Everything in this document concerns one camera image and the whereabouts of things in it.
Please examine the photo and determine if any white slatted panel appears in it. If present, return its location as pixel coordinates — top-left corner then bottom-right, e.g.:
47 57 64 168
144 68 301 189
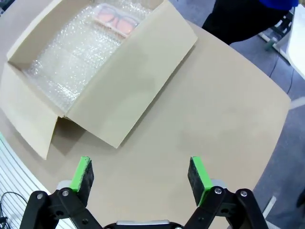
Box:
0 135 72 229

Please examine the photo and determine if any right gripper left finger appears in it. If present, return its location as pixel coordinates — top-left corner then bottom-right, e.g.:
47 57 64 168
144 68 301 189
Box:
23 156 106 229

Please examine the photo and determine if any black cable bundle on panel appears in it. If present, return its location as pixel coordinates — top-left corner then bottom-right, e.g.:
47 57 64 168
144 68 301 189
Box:
0 190 27 229

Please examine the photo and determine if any pink clear glasses case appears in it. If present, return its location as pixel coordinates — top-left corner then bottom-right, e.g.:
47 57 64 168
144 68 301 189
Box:
91 2 140 38

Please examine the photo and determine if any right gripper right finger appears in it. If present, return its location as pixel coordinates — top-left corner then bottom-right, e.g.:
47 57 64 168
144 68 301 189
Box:
183 156 265 229

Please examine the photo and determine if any person in blue hoodie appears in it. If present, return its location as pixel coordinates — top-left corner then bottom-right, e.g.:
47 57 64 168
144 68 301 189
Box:
202 0 300 46

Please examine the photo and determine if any clear bubble wrap sheet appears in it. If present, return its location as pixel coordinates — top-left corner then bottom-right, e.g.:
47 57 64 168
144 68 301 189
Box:
26 0 165 113

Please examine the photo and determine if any brown cardboard shipping box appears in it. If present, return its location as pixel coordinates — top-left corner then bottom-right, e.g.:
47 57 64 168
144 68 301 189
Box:
0 0 198 160

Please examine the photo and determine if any thin black floor cable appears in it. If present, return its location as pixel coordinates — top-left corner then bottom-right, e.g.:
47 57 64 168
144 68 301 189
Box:
269 53 295 95

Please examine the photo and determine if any white table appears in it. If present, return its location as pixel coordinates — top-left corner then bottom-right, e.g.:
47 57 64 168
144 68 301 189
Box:
287 4 305 79

